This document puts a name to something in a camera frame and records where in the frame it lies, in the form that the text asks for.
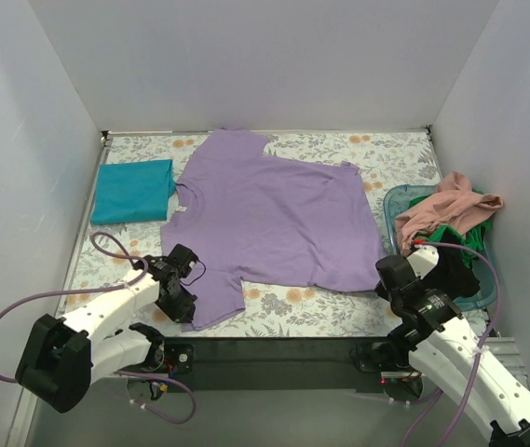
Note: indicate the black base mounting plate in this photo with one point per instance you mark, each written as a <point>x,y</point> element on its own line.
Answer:
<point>362,364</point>

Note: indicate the green t shirt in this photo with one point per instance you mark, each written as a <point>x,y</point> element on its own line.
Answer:
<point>473,239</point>

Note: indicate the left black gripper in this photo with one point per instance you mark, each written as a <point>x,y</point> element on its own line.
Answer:
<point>177,304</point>

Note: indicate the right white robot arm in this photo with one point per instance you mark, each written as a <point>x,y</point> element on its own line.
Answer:
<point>435,339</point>

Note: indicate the floral table mat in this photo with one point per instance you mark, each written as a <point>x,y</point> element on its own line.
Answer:
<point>385,160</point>

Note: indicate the folded teal t shirt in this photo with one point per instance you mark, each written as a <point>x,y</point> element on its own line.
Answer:
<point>133,192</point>

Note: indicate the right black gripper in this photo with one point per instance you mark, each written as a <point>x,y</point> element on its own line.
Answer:
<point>454,273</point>

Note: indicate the purple t shirt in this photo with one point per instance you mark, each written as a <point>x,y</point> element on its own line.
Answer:
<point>267,219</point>

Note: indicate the teal plastic basket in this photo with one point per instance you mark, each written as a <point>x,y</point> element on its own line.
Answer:
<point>396,201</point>

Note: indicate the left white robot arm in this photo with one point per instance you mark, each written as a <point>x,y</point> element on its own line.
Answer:
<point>64,356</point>

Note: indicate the pink t shirt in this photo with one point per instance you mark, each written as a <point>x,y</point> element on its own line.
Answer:
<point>454,202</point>

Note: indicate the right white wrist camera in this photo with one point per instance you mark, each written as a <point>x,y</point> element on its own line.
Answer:
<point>423,258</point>

